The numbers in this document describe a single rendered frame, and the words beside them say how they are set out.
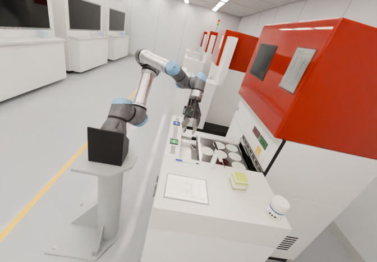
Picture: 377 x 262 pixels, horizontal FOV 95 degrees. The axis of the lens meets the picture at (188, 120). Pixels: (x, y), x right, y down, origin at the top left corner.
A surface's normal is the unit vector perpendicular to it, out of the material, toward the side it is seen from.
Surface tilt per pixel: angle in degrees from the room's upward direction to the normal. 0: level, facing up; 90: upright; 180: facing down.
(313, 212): 90
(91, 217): 90
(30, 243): 0
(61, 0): 90
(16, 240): 0
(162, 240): 90
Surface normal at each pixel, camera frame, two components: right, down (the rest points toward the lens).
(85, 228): 0.23, -0.87
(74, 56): 0.00, 0.45
